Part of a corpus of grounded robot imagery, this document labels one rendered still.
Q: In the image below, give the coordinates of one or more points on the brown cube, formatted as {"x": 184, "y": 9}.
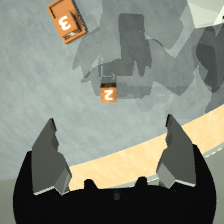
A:
{"x": 67, "y": 25}
{"x": 108, "y": 92}

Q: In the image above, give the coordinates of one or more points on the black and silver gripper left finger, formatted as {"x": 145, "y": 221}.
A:
{"x": 44, "y": 176}

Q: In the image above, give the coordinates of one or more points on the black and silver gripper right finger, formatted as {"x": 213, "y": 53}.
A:
{"x": 183, "y": 169}

